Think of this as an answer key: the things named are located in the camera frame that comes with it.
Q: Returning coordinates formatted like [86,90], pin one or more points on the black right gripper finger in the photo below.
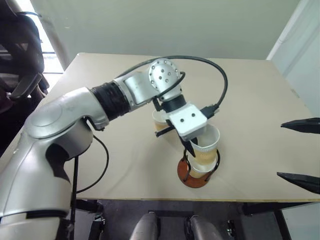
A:
[305,125]
[305,181]

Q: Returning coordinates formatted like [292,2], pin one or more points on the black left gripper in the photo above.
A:
[182,138]

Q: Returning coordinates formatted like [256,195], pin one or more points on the white and tan paper cup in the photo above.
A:
[200,173]
[206,155]
[160,127]

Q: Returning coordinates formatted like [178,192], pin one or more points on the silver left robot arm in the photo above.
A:
[75,107]

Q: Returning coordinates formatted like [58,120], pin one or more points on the grey rounded robot leg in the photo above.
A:
[205,228]
[147,227]

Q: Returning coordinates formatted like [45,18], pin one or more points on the black office chair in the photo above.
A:
[22,55]

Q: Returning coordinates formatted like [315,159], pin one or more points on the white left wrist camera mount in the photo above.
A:
[188,120]

